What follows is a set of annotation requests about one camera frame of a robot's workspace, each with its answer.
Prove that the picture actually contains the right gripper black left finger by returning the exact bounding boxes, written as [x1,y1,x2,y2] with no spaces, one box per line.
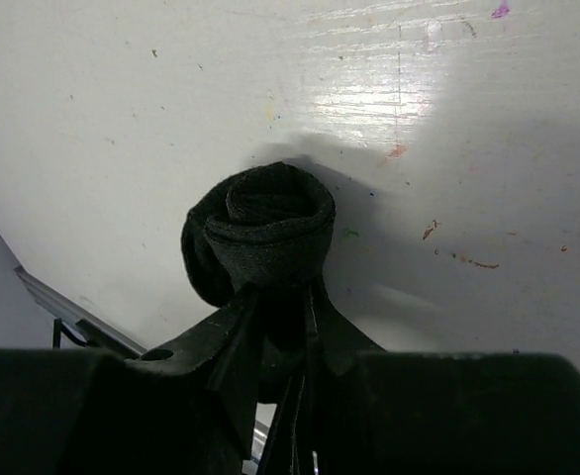
[125,286,260,460]

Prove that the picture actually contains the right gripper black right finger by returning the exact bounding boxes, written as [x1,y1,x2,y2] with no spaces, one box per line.
[302,281,383,474]

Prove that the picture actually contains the black sock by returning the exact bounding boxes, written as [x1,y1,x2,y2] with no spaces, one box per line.
[181,162,336,404]

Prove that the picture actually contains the aluminium frame rail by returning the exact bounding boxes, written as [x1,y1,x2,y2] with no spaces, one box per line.
[15,266,146,358]

